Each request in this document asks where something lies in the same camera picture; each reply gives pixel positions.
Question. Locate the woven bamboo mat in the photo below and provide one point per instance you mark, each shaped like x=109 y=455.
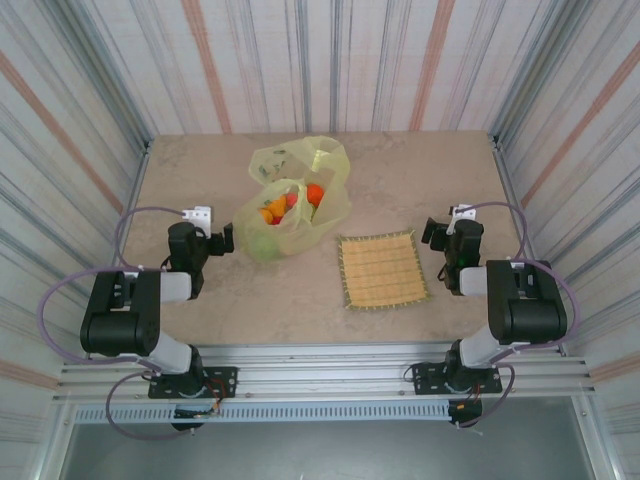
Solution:
x=380 y=270

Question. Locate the yellow-green printed plastic bag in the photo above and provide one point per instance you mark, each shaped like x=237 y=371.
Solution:
x=270 y=165

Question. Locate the aluminium side rail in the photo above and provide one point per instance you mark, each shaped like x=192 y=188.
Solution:
x=515 y=200

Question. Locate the green fruit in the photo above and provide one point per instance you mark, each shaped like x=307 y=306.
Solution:
x=263 y=246

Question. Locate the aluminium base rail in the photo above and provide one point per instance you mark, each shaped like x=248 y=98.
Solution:
x=325 y=370

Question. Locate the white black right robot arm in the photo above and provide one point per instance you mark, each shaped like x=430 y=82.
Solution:
x=525 y=310

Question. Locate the pink peach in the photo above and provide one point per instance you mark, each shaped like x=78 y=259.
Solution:
x=292 y=200

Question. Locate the red-orange round fruit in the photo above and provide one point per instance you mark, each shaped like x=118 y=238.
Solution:
x=315 y=192

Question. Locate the orange fruit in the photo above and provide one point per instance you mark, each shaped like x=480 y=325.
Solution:
x=275 y=206

